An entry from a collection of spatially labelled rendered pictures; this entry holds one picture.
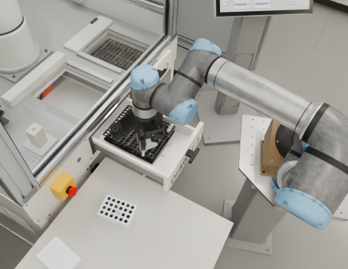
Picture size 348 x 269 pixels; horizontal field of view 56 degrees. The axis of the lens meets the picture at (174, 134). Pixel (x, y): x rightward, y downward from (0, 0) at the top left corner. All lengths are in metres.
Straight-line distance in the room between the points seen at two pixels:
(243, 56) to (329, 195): 1.52
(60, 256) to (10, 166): 0.39
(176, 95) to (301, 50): 2.60
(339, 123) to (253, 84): 0.20
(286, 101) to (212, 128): 1.68
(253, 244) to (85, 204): 1.13
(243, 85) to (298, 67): 2.39
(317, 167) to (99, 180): 0.87
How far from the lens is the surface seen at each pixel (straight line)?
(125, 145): 1.25
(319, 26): 3.75
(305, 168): 0.73
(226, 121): 2.47
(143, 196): 1.29
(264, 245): 2.10
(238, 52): 2.10
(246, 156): 1.43
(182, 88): 0.83
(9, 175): 1.02
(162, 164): 1.27
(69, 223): 1.28
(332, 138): 0.73
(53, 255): 1.24
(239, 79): 0.79
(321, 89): 3.03
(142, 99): 0.87
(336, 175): 0.72
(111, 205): 1.26
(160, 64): 1.52
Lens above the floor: 1.92
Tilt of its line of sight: 53 degrees down
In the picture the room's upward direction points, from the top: 4 degrees clockwise
